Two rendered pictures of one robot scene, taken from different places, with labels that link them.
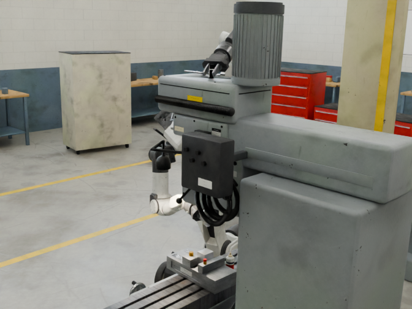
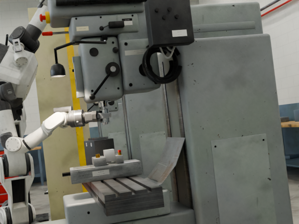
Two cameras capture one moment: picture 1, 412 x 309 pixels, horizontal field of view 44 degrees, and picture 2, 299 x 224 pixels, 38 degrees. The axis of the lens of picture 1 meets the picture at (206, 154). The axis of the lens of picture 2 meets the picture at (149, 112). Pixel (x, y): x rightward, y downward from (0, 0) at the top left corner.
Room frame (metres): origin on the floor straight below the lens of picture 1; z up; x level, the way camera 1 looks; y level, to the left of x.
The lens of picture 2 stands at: (0.88, 1.76, 1.18)
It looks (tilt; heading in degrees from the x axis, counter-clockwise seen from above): 1 degrees up; 303
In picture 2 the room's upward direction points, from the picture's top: 7 degrees counter-clockwise
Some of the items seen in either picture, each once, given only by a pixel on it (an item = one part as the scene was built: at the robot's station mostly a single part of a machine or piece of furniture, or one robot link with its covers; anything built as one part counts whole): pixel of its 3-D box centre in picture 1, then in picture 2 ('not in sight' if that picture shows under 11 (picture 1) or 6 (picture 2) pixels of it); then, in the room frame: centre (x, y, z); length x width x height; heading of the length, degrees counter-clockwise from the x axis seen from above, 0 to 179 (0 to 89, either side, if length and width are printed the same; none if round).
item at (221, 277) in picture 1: (200, 265); (104, 167); (2.31, 0.01, 0.97); 0.35 x 0.15 x 0.11; 44
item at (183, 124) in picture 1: (216, 125); (103, 29); (2.26, -0.05, 1.68); 0.34 x 0.24 x 0.10; 46
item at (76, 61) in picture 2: not in sight; (78, 77); (2.37, 0.06, 1.45); 0.04 x 0.04 x 0.21; 46
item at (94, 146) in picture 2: not in sight; (99, 154); (2.58, -0.29, 1.02); 0.22 x 0.12 x 0.20; 147
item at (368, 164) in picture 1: (303, 149); (186, 28); (1.95, -0.38, 1.66); 0.80 x 0.23 x 0.20; 46
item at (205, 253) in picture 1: (205, 257); (109, 155); (2.28, -0.01, 1.03); 0.06 x 0.05 x 0.06; 134
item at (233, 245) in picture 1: (222, 246); (17, 214); (3.18, -0.12, 0.68); 0.21 x 0.20 x 0.13; 149
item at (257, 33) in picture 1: (257, 43); not in sight; (2.12, -0.20, 2.05); 0.20 x 0.20 x 0.32
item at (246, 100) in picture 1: (213, 96); (94, 5); (2.28, -0.03, 1.81); 0.47 x 0.26 x 0.16; 46
